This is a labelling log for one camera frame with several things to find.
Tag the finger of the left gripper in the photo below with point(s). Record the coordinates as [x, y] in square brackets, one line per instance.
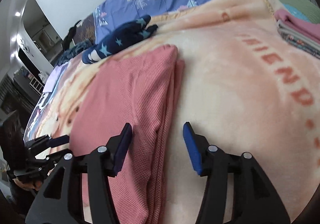
[56, 156]
[55, 142]

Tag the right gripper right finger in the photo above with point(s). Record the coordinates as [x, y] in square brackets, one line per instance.
[255, 199]

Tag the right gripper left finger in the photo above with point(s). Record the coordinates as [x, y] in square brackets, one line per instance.
[60, 198]

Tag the pink knit shirt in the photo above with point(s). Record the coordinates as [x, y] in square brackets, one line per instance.
[143, 91]

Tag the stack of folded clothes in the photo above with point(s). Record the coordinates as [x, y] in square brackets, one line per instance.
[297, 32]

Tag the left hand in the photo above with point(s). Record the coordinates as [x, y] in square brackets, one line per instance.
[36, 185]

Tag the lilac garment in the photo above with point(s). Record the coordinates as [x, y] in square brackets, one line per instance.
[53, 78]

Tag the dark teal fleece blanket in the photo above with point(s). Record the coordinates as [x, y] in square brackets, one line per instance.
[72, 52]

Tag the black garment on headboard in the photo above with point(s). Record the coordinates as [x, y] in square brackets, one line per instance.
[69, 37]

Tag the dark patterned pillow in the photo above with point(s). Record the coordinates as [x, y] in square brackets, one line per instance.
[85, 30]

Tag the cream pig-print blanket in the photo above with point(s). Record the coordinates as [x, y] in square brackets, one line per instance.
[243, 88]

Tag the navy star plush blanket roll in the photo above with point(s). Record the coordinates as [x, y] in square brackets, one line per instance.
[124, 36]

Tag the green pillow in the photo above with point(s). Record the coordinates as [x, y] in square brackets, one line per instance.
[302, 9]

